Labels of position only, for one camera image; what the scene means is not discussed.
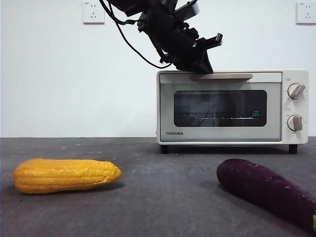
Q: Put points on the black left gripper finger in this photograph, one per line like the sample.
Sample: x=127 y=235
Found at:
x=187 y=63
x=203 y=58

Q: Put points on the purple eggplant with green stem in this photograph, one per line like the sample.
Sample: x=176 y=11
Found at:
x=266 y=187

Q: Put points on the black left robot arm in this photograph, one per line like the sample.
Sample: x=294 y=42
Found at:
x=163 y=27

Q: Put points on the beige oven knob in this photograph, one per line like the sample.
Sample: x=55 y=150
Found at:
x=295 y=91
x=295 y=122

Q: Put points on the white toaster oven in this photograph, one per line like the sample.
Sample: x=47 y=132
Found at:
x=293 y=138

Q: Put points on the yellow corn cob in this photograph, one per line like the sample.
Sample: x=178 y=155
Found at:
x=61 y=176

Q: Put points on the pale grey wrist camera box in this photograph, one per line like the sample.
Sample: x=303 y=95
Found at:
x=190 y=10

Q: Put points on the white wall socket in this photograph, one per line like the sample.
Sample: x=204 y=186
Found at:
x=93 y=13
x=306 y=13

